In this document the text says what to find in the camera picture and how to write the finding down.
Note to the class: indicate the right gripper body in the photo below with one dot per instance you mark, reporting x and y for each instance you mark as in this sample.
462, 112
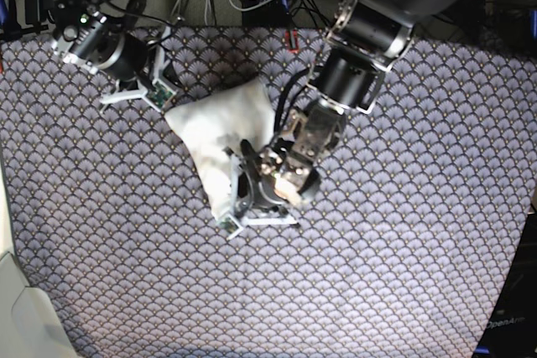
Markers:
136, 66

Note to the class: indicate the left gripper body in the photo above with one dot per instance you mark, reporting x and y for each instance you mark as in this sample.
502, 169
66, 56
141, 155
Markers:
253, 201

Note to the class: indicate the white printed T-shirt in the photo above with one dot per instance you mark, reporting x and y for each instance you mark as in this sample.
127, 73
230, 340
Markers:
217, 123

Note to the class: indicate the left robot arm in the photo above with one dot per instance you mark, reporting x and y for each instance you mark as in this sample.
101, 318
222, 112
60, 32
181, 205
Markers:
366, 39

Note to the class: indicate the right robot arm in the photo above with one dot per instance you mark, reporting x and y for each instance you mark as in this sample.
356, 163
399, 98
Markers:
96, 35

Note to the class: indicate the red black table clamp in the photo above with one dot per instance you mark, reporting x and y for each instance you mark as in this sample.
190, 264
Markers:
292, 40

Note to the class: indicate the patterned grey tablecloth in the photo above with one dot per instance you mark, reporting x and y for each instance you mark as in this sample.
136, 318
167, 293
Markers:
402, 253

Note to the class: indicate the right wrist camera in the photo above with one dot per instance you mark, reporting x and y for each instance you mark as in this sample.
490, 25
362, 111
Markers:
159, 96

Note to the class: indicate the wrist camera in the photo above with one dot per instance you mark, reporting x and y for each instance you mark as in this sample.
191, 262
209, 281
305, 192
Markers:
159, 96
231, 225

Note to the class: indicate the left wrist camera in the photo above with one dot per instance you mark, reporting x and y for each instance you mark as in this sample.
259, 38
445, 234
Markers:
231, 225

